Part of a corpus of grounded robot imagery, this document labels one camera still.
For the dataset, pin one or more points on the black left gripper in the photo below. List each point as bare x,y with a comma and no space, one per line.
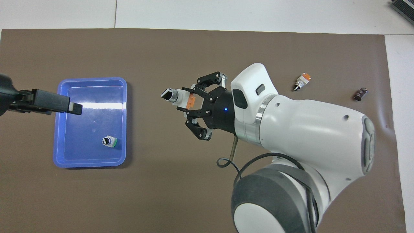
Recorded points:
6,94

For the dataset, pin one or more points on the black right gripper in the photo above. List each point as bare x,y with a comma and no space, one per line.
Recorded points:
220,110

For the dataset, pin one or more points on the white rotary switch orange base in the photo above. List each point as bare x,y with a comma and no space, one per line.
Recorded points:
179,97
303,81

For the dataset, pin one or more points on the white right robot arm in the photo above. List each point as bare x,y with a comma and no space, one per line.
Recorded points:
307,129

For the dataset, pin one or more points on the blue plastic tray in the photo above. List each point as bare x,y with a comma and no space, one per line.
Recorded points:
84,136

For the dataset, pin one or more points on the brown table mat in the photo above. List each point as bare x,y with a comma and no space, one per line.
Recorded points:
181,194

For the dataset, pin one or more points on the grey ribbed device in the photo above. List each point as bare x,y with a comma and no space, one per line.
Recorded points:
404,8

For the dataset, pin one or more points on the white rotary switch green base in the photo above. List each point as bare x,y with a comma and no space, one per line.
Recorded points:
109,142

